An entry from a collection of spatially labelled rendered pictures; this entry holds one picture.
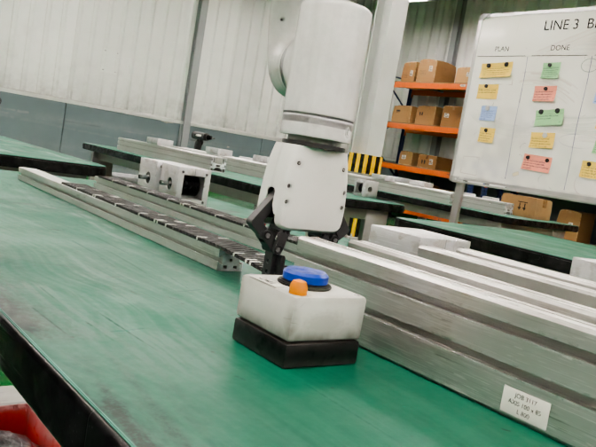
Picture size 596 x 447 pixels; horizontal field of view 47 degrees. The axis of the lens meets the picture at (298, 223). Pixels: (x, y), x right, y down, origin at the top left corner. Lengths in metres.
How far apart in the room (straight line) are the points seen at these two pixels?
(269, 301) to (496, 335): 0.18
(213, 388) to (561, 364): 0.25
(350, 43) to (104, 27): 11.70
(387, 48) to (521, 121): 5.05
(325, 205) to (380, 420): 0.37
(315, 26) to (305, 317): 0.36
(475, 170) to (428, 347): 3.60
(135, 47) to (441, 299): 12.17
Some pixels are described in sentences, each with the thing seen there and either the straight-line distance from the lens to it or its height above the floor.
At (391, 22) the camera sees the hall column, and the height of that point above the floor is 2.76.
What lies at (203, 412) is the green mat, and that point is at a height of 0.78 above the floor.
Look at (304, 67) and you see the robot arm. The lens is 0.79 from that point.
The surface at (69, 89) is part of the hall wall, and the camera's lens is 12.24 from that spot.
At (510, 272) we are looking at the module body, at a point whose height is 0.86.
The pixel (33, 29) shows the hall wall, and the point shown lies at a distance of 12.05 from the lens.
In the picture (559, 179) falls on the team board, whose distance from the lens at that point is 3.87.
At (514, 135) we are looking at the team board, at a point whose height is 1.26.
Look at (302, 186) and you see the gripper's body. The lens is 0.78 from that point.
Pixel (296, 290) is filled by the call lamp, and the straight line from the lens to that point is 0.55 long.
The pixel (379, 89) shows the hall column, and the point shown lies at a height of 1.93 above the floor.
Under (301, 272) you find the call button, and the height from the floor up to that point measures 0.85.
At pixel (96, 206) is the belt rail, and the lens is 1.34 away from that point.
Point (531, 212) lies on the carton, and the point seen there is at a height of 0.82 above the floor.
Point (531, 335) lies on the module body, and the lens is 0.56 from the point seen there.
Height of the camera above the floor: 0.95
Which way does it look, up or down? 6 degrees down
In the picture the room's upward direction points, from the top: 10 degrees clockwise
